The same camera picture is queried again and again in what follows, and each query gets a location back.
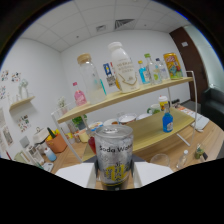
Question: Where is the large white bowl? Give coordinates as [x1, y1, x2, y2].
[117, 112, 138, 126]

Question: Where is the white vase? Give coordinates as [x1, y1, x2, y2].
[18, 78, 30, 100]

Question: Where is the blue and white small bottle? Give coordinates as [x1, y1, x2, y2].
[43, 147, 58, 163]

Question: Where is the soda water can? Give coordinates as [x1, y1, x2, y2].
[94, 124, 135, 191]

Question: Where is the wooden wall shelf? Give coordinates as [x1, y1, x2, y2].
[8, 95, 36, 112]

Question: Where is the ceiling air vent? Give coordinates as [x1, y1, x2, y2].
[114, 18, 135, 30]

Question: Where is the teal liquid bottle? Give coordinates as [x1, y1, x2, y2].
[99, 78, 108, 96]

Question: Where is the clear bottle blue cap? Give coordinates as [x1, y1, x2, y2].
[155, 57, 169, 81]

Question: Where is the clear bottle green cap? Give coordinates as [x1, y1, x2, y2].
[144, 53, 163, 85]

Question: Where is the clear bottle orange label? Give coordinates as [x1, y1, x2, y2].
[175, 149, 190, 170]

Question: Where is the amber liquid bottle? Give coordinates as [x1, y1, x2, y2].
[114, 78, 122, 91]

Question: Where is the blue rimmed bowl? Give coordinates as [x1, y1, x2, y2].
[88, 121, 104, 132]

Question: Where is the clear drinking glass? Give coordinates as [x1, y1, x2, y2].
[149, 153, 172, 168]

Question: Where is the yellow cartoon can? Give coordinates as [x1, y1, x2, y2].
[163, 52, 184, 80]

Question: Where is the small blue bottle yellow cap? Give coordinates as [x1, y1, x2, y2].
[137, 59, 151, 85]

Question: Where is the two-tier wooden shelf rack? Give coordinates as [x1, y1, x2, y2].
[50, 70, 198, 164]

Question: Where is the green potted plant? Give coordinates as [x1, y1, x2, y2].
[71, 114, 88, 131]

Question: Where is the orange magazine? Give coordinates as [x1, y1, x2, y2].
[176, 104, 194, 116]

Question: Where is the brown door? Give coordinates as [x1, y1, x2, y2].
[168, 26, 198, 103]

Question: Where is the red liquid bottle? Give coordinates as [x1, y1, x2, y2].
[87, 129, 98, 155]

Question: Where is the glass jar cork lid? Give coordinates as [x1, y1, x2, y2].
[76, 53, 107, 105]

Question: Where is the yellow red tub white lid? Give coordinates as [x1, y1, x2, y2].
[157, 94, 169, 112]

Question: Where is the tall white milk bottle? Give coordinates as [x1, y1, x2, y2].
[107, 41, 141, 94]

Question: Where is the green mug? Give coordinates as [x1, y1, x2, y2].
[146, 103, 162, 116]

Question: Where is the blue liquid bottle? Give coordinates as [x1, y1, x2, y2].
[162, 104, 174, 134]

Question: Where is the small pink bottle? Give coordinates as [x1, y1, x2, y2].
[72, 81, 88, 107]

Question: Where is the small white bowl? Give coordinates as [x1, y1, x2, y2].
[103, 118, 119, 127]

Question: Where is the black chair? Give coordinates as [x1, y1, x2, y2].
[200, 85, 224, 123]

